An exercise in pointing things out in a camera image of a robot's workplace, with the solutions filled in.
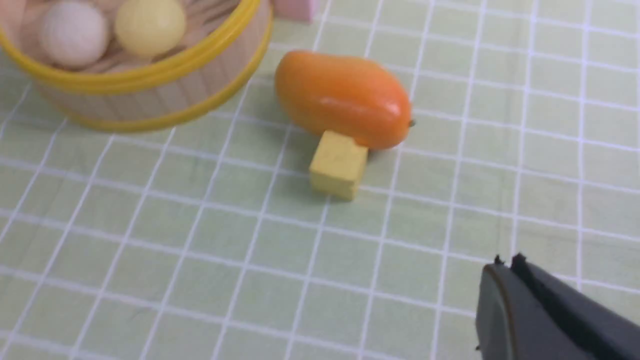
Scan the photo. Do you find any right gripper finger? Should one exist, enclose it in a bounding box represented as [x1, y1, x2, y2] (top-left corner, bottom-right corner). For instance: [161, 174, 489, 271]
[475, 253, 640, 360]

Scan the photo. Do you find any yellow bun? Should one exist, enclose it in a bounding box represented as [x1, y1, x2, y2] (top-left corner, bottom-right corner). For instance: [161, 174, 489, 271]
[113, 0, 187, 59]

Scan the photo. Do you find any white bun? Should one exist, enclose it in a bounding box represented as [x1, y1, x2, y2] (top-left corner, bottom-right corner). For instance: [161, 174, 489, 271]
[38, 0, 111, 69]

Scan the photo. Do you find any bamboo steamer tray yellow rim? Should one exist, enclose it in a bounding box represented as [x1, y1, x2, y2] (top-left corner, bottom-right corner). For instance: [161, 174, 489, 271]
[1, 0, 274, 132]

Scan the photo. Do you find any yellow cube block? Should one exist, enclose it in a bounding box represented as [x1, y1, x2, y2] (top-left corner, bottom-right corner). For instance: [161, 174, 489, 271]
[309, 130, 369, 201]

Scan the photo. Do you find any orange toy mango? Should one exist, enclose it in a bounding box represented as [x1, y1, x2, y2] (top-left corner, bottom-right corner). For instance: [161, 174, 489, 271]
[273, 49, 414, 150]

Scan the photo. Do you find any green checkered tablecloth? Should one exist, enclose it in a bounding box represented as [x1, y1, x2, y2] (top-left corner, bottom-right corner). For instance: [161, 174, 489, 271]
[1, 0, 639, 360]

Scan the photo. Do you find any pink cube block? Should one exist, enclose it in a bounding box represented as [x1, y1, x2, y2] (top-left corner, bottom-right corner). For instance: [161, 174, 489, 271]
[271, 0, 318, 23]

